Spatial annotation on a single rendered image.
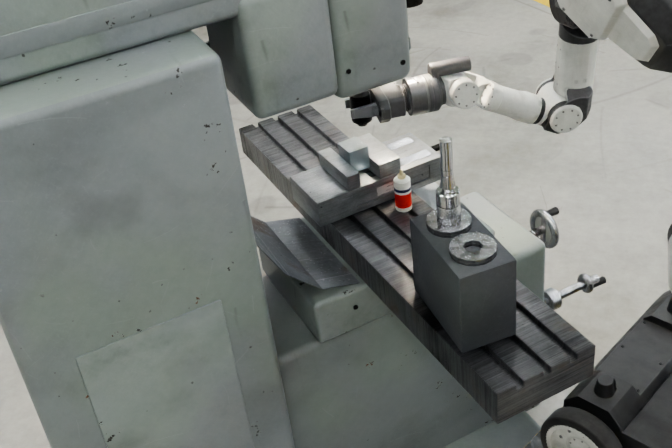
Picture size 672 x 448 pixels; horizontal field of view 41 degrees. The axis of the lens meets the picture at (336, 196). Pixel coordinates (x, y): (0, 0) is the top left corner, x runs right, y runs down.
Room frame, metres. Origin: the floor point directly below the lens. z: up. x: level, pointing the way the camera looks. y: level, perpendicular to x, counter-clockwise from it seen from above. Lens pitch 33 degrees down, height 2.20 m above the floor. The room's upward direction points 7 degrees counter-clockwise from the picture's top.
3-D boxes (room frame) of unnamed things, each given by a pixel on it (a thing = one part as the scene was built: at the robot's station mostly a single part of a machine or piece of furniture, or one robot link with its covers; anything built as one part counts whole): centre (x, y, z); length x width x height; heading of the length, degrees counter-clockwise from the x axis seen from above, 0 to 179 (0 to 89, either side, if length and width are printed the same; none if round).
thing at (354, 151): (1.88, -0.06, 1.07); 0.06 x 0.05 x 0.06; 24
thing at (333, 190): (1.90, -0.08, 1.01); 0.35 x 0.15 x 0.11; 114
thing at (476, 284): (1.40, -0.23, 1.06); 0.22 x 0.12 x 0.20; 17
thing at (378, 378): (1.84, -0.10, 0.46); 0.81 x 0.32 x 0.60; 114
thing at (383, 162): (1.91, -0.11, 1.05); 0.15 x 0.06 x 0.04; 24
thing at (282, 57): (1.75, 0.10, 1.47); 0.24 x 0.19 x 0.26; 24
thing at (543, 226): (2.03, -0.54, 0.66); 0.16 x 0.12 x 0.12; 114
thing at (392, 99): (1.84, -0.17, 1.23); 0.13 x 0.12 x 0.10; 9
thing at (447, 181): (1.45, -0.21, 1.28); 0.03 x 0.03 x 0.11
